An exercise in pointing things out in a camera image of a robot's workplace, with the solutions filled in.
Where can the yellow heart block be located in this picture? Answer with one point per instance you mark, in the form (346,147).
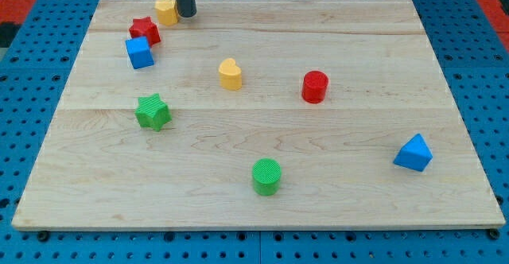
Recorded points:
(230,75)

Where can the green cylinder block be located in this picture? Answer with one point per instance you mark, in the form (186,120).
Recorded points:
(266,175)

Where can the light wooden board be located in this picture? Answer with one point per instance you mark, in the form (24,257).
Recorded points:
(98,170)

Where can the red cylinder block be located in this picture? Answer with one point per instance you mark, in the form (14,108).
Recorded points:
(314,87)

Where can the green star block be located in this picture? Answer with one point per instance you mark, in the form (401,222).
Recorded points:
(152,112)

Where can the blue cube block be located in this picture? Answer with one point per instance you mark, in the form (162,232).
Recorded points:
(139,53)

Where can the yellow hexagon block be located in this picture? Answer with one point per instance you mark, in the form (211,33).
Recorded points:
(166,11)

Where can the red star block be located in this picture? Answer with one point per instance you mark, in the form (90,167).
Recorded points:
(144,27)

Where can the blue triangle block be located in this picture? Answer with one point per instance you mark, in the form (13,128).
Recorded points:
(415,154)

